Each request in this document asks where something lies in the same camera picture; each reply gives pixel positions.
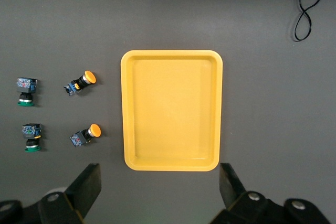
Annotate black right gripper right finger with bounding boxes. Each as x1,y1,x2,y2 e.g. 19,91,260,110
211,163,287,224

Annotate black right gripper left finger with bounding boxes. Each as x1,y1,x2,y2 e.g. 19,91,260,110
38,163,102,224

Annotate yellow push button switch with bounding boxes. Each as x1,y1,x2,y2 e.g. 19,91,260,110
63,70,97,97
69,123,102,148

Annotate yellow plastic tray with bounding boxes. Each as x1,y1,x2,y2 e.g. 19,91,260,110
120,49,224,172

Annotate green push button switch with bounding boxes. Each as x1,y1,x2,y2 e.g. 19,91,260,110
16,77,38,107
22,123,42,153

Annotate loose black cable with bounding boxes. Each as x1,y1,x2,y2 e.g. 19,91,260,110
272,0,336,42

